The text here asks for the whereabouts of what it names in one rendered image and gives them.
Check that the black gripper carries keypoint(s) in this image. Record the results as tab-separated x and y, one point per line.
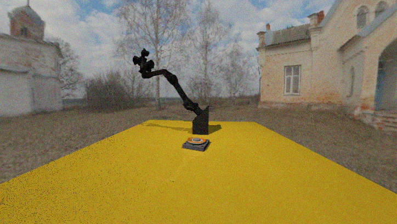
143	54

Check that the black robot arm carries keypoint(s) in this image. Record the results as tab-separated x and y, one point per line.
172	79

